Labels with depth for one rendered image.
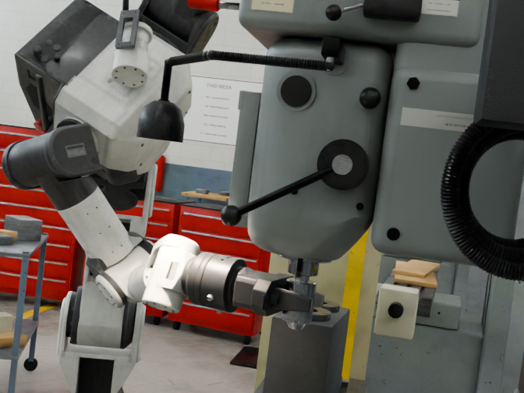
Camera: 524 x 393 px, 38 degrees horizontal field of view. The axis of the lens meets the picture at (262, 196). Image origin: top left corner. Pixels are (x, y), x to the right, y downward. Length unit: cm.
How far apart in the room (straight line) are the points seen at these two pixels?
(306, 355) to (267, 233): 43
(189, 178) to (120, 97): 908
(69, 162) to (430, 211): 69
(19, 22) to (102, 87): 1024
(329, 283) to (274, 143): 187
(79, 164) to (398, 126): 64
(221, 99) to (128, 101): 902
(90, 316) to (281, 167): 89
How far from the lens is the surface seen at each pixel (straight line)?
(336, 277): 292
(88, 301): 185
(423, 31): 106
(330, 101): 107
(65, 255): 638
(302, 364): 149
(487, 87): 80
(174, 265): 125
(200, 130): 1055
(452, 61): 106
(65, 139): 143
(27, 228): 437
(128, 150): 151
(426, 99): 105
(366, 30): 106
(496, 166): 105
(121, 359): 190
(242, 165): 117
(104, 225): 148
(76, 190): 145
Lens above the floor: 145
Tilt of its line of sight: 3 degrees down
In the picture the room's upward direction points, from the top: 7 degrees clockwise
